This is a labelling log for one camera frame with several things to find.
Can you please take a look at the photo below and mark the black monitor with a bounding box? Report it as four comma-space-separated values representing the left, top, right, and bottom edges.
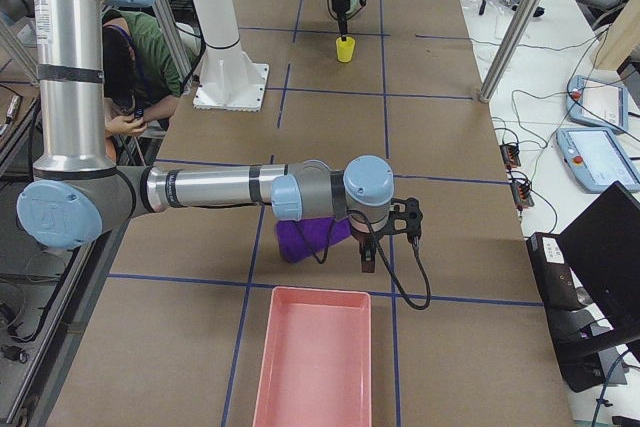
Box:
554, 180, 640, 334

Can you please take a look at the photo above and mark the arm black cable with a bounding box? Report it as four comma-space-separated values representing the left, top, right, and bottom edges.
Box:
292, 211, 432, 311
325, 0, 366, 23

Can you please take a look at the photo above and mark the orange connector block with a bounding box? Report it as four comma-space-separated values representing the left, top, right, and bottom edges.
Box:
510, 178, 534, 211
500, 143, 521, 170

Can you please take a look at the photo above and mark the teach pendant far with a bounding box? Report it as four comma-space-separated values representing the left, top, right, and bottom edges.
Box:
566, 75, 629, 134

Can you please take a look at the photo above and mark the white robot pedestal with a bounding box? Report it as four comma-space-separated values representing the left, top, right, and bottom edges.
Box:
193, 0, 269, 112

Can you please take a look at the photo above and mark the person in green shirt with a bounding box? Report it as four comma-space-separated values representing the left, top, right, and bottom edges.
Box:
102, 9, 183, 160

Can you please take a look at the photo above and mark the purple cloth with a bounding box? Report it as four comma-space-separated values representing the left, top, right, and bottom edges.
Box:
275, 217, 351, 264

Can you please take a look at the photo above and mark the yellow plastic cup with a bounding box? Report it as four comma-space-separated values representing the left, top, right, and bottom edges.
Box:
335, 36, 356, 63

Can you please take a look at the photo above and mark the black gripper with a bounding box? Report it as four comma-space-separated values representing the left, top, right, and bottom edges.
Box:
333, 0, 351, 41
351, 229, 382, 273

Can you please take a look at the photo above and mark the pink plastic bin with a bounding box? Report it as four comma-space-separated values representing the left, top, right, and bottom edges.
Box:
253, 286, 372, 426

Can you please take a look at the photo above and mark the teach pendant near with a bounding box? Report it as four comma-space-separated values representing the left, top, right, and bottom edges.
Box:
556, 127, 639, 193

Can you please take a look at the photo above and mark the teach pendant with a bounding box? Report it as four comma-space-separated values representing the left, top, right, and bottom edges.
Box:
566, 75, 629, 134
556, 127, 639, 193

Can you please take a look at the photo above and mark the aluminium frame post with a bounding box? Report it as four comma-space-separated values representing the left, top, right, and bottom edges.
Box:
478, 0, 541, 103

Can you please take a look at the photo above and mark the black box device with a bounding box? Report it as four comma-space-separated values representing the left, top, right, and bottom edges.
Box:
526, 232, 593, 311

